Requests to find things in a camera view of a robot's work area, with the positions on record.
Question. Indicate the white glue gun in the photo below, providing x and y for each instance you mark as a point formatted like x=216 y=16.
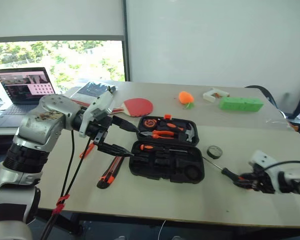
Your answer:
x=210 y=96

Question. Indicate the claw hammer orange grip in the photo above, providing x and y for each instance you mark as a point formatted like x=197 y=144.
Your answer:
x=190 y=132

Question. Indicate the red table tennis paddle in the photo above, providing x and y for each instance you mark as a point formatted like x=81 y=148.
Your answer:
x=140 y=106

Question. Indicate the black orange utility knife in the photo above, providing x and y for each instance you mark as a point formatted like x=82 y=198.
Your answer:
x=110 y=175

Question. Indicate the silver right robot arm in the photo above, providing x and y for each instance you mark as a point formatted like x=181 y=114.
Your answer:
x=295 y=177

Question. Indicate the orange black tape measure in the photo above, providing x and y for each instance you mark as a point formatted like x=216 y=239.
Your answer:
x=149 y=123

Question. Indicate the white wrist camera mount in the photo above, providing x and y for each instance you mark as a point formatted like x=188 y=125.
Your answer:
x=100 y=102
x=261 y=157

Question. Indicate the black plastic tool case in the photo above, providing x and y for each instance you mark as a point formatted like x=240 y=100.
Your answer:
x=165 y=167

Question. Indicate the dark window frame post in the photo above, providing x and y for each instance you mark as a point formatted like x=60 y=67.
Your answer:
x=126 y=40

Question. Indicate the green plastic block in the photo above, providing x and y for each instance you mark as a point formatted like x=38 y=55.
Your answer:
x=240 y=104

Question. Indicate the orange toy fruit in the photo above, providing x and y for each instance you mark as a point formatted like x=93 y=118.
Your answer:
x=185 y=97

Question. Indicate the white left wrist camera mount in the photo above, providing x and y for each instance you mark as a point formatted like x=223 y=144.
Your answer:
x=100 y=102

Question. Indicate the black electrical tape roll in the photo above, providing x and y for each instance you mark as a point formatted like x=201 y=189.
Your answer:
x=214 y=152

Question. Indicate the wrapped dark book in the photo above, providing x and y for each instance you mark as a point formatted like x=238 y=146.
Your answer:
x=90 y=90

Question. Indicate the orange tester screwdriver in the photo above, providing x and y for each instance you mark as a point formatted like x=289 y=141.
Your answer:
x=86 y=151

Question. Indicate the black orange screwdriver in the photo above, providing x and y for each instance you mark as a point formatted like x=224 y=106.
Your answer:
x=146 y=147
x=230 y=174

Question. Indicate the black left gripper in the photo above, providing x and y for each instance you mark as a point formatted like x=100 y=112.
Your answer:
x=101 y=127

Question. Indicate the open dark laptop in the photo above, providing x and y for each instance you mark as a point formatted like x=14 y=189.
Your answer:
x=22 y=85

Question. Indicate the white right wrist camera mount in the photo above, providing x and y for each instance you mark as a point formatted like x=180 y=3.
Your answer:
x=261 y=157

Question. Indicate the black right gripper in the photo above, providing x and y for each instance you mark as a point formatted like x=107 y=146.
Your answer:
x=263 y=183

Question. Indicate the white roller blind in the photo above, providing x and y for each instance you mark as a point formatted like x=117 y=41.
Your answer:
x=55 y=17

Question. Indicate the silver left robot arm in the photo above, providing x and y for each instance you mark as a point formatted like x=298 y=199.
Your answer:
x=45 y=117

